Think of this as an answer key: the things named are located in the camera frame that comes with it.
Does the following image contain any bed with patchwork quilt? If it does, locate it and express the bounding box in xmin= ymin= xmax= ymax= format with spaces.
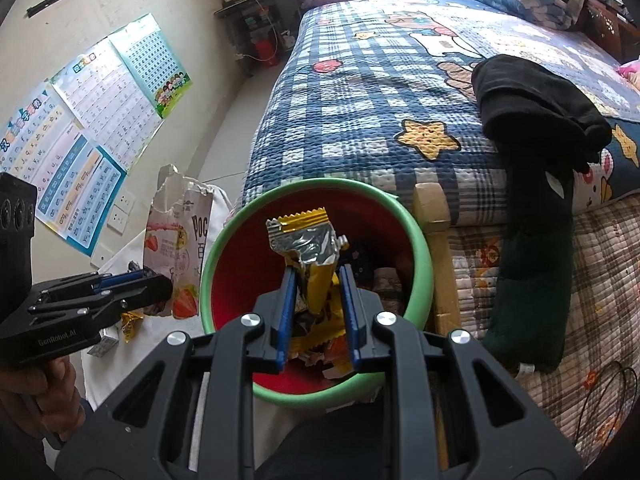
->
xmin=241 ymin=0 xmax=640 ymax=227

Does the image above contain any white chart wall poster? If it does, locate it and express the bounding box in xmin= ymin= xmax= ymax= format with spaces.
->
xmin=49 ymin=37 xmax=164 ymax=172

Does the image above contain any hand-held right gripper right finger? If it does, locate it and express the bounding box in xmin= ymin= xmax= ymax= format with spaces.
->
xmin=340 ymin=265 xmax=585 ymax=480

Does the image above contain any teal cartoon wall poster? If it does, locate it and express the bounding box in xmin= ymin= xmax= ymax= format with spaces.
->
xmin=108 ymin=13 xmax=194 ymax=120

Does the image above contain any dark green garment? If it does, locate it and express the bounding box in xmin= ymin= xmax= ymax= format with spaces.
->
xmin=486 ymin=149 xmax=577 ymax=374

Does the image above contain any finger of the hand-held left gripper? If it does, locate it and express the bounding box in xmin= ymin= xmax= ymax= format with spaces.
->
xmin=29 ymin=274 xmax=175 ymax=319
xmin=47 ymin=269 xmax=151 ymax=297

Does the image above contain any yellow foil wrapper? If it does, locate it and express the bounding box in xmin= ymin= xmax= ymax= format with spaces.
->
xmin=121 ymin=312 xmax=144 ymax=344
xmin=265 ymin=207 xmax=352 ymax=322

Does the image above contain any wooden headboard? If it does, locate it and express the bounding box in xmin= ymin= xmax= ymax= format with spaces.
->
xmin=542 ymin=0 xmax=640 ymax=63

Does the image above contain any red plastic container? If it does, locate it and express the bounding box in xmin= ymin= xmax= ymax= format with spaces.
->
xmin=254 ymin=37 xmax=279 ymax=66

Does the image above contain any black metal side table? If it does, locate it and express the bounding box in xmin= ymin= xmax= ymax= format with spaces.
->
xmin=214 ymin=0 xmax=301 ymax=69

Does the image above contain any blue bordered letter wall poster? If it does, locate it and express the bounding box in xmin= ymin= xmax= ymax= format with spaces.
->
xmin=0 ymin=87 xmax=127 ymax=257

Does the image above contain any white strawberry snack box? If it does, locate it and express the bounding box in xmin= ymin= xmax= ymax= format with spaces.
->
xmin=143 ymin=163 xmax=215 ymax=320

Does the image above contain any small white carton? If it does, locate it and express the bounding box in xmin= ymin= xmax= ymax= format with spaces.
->
xmin=87 ymin=337 xmax=119 ymax=359

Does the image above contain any black garment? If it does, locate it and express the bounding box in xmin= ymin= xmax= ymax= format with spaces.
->
xmin=471 ymin=54 xmax=614 ymax=173

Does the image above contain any black cable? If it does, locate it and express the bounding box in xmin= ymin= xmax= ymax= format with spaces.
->
xmin=574 ymin=359 xmax=640 ymax=457

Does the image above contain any person's left hand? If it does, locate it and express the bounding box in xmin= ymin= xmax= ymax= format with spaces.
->
xmin=29 ymin=357 xmax=87 ymax=444

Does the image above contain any wooden bed frame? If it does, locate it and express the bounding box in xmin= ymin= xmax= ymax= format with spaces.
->
xmin=412 ymin=182 xmax=464 ymax=335

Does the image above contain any red bucket with green rim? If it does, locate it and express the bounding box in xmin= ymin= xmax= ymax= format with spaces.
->
xmin=199 ymin=177 xmax=434 ymax=409

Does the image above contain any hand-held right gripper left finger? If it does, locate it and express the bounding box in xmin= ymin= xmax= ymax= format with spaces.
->
xmin=92 ymin=269 xmax=297 ymax=480

